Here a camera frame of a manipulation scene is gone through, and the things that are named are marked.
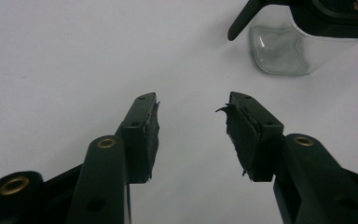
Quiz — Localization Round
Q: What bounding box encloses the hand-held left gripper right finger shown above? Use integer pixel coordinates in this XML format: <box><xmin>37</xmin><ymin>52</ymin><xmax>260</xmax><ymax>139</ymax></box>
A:
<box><xmin>215</xmin><ymin>91</ymin><xmax>358</xmax><ymax>224</ymax></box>

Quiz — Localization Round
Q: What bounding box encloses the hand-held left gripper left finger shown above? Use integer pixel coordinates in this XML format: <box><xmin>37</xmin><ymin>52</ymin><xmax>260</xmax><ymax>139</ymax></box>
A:
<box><xmin>64</xmin><ymin>91</ymin><xmax>161</xmax><ymax>224</ymax></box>

